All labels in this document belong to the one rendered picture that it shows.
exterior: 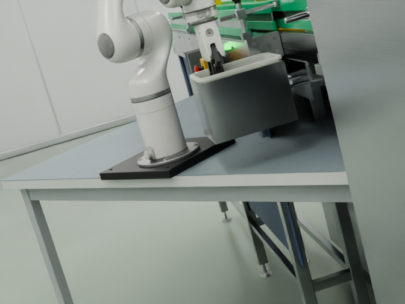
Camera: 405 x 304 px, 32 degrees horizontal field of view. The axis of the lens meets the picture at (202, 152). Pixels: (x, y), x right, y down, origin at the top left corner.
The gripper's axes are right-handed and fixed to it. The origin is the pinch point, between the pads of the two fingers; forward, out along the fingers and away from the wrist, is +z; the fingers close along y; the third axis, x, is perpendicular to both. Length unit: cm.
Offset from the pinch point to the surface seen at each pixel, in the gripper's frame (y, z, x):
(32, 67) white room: 606, 12, 87
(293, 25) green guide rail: -1.1, -8.0, -22.7
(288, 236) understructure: 21, 56, -12
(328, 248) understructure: 44, 74, -30
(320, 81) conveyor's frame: -19.2, 4.9, -20.7
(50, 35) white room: 606, -15, 59
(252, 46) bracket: 7.9, -5.0, -12.7
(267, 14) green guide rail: 15.6, -11.6, -21.1
